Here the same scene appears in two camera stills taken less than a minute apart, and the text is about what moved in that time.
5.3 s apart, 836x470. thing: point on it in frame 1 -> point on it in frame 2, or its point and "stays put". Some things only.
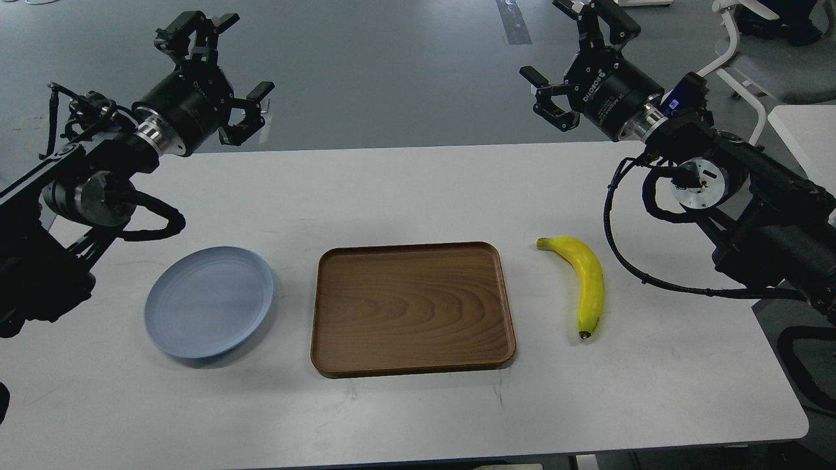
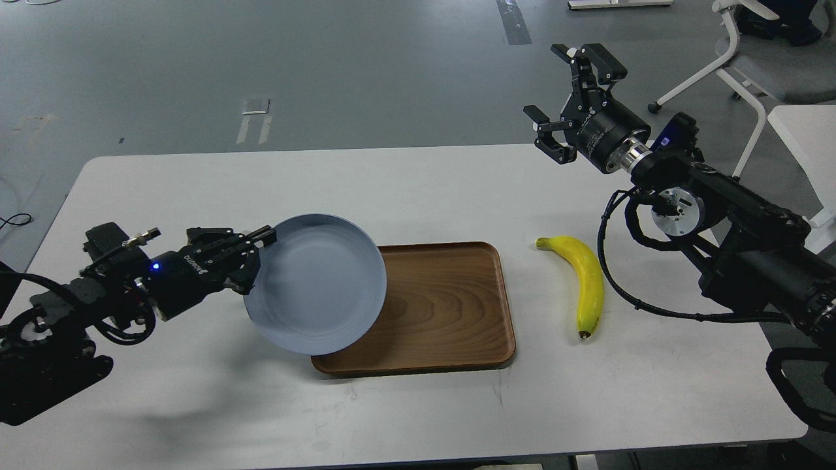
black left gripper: (189, 104) -> (180, 278)
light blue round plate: (207, 301) -> (321, 286)
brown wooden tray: (409, 307) stays put
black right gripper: (612, 89) -> (596, 124)
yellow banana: (591, 280) stays put
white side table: (810, 131) stays put
